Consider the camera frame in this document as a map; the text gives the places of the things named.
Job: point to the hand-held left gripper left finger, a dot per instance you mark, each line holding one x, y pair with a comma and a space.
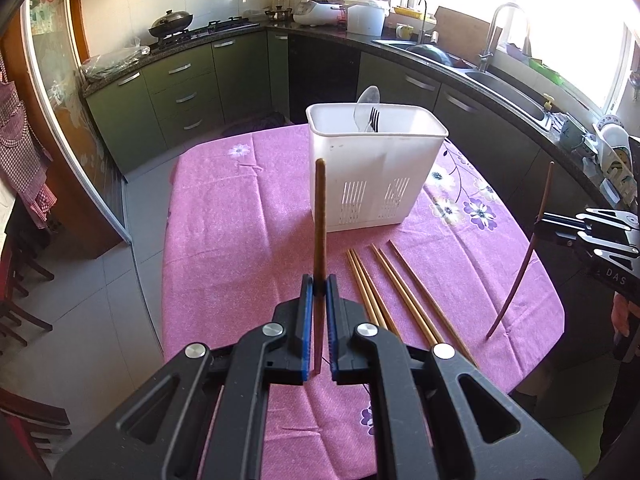
307, 332

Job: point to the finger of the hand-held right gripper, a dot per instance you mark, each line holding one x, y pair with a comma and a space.
615, 221
607, 247

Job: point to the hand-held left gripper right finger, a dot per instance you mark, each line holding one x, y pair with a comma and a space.
333, 332

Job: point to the dark brown chopstick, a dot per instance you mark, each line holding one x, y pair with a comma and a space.
320, 210
545, 187

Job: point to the white plastic utensil holder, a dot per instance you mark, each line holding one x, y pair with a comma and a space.
360, 170

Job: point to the person's right hand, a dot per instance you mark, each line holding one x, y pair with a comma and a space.
621, 312

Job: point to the dish rack with plates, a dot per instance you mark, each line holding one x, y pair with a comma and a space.
617, 155

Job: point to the ceramic cup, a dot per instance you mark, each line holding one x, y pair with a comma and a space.
572, 134

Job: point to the pink floral tablecloth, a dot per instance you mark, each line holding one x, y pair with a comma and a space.
240, 240

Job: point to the person's dark clothing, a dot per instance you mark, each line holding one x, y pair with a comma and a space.
622, 400

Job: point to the small yellow tap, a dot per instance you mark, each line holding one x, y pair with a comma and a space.
549, 102

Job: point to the green plastic tray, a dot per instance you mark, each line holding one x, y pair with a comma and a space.
547, 71

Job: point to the stainless steel sink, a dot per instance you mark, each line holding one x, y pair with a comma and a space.
505, 90

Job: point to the black fork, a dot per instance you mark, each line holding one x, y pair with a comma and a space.
374, 119

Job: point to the chrome kitchen faucet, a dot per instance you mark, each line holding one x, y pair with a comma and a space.
492, 30

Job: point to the white plastic spoon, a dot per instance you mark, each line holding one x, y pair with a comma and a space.
365, 102

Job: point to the wooden cutting board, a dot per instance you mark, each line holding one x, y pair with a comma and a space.
465, 35

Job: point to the dark pan in sink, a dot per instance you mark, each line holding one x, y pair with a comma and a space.
427, 54

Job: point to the green kitchen cabinets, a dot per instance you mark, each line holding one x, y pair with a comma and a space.
175, 95

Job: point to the small black faucet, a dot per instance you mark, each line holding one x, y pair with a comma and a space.
424, 20

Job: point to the yellow mug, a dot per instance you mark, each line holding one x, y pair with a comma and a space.
405, 32

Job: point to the dark wooden chair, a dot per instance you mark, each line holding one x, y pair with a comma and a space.
20, 280

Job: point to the white lidded bucket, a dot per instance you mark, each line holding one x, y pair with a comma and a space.
365, 17

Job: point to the black gas stove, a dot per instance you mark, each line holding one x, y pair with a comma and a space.
220, 27

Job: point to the white rice cooker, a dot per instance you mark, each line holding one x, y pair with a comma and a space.
315, 12

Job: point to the glass sliding door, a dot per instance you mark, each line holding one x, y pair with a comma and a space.
65, 110

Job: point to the plastic bag with plates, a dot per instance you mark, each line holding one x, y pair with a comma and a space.
112, 60

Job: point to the black wok with lid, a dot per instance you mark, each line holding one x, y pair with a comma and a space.
171, 21

